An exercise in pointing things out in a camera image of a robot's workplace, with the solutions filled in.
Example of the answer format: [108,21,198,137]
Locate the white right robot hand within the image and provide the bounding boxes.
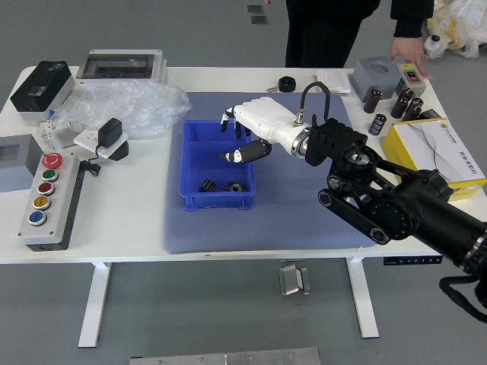
[218,97,311,164]

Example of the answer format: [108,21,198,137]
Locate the person's left hand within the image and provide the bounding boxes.
[387,36,434,80]

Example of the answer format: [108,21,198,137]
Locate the big black gear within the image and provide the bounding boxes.
[222,179,250,193]

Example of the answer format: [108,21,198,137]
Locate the grey box with round hole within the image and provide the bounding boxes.
[350,56,403,103]

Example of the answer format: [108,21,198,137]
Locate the blue plastic box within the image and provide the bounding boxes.
[178,119,258,211]

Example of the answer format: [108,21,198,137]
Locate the grey clear-lid distribution box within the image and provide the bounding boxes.
[75,48,169,85]

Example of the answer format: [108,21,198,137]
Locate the grey windowed box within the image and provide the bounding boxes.
[0,134,43,194]

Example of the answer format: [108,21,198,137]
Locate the black round knob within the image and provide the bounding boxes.
[277,76,298,93]

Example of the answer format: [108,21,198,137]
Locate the clear bag with yellow plush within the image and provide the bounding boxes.
[425,0,487,59]

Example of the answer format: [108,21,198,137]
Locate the black capacitor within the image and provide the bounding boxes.
[368,113,387,137]

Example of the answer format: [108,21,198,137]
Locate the person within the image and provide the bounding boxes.
[285,0,434,68]

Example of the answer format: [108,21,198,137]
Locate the yellow and white carton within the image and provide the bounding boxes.
[380,119,487,202]

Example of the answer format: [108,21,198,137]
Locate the grey-blue mat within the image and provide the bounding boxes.
[163,90,383,255]

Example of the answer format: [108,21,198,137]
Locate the clear plastic bag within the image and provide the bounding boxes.
[51,79,192,141]

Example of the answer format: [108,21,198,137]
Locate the black power adapter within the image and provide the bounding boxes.
[97,117,123,148]

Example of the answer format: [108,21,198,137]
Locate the black table control panel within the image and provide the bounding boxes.
[383,255,444,265]

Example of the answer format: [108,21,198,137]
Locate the white table leg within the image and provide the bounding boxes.
[78,262,112,349]
[345,257,380,339]

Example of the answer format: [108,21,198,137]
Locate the white terminal connectors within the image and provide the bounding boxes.
[37,117,83,141]

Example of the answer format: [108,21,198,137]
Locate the grey five-button control station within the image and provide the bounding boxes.
[17,151,85,252]

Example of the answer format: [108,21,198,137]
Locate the grey metal plate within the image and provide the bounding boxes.
[129,347,322,365]

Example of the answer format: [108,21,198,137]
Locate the grey red-black switch box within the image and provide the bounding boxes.
[394,62,427,98]

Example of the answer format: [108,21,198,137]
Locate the white wall switch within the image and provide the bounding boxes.
[315,70,352,94]

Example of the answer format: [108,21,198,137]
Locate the metal bracket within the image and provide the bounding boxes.
[279,265,312,297]

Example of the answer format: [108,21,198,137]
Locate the black adapter cord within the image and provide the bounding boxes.
[78,144,111,176]

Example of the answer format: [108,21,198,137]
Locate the black and white enclosure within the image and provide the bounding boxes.
[9,61,76,123]

